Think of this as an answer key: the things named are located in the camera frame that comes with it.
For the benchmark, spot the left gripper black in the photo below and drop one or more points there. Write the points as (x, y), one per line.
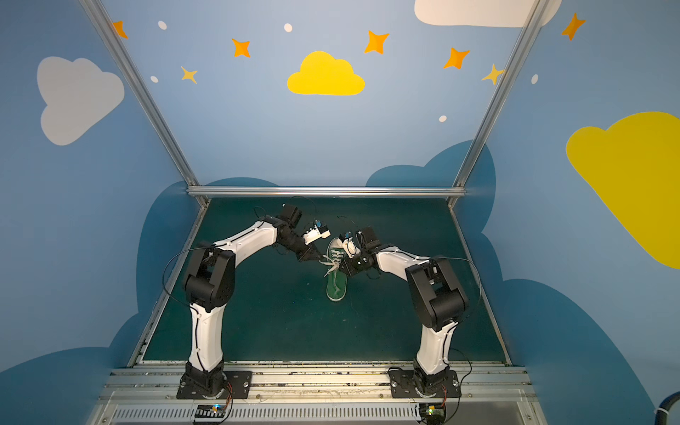
(303, 250)

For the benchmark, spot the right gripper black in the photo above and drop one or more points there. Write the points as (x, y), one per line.
(352, 261)

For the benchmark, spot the green canvas sneaker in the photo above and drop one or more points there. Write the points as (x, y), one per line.
(336, 283)

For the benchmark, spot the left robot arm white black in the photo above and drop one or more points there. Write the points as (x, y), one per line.
(211, 279)

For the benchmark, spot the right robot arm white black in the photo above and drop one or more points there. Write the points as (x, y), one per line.
(438, 296)

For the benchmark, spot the right controller board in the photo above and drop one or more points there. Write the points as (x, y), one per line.
(431, 414)

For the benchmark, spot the controller board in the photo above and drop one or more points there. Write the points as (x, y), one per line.
(210, 414)
(431, 414)

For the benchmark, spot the left controller board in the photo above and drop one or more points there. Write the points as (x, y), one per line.
(210, 414)

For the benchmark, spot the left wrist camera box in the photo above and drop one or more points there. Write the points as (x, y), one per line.
(317, 230)

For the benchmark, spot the back aluminium frame bar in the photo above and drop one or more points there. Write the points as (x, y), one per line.
(323, 192)

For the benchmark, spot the right aluminium frame post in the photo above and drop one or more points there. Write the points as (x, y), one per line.
(516, 60)

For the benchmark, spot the aluminium frame post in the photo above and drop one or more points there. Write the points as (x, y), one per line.
(516, 60)
(102, 23)

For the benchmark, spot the left aluminium frame post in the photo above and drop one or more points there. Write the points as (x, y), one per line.
(102, 23)

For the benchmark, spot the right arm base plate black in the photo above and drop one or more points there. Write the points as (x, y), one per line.
(406, 383)

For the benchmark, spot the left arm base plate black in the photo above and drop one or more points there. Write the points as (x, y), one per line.
(217, 385)

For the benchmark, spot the front aluminium rail bed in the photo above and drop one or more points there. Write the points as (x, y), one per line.
(319, 393)

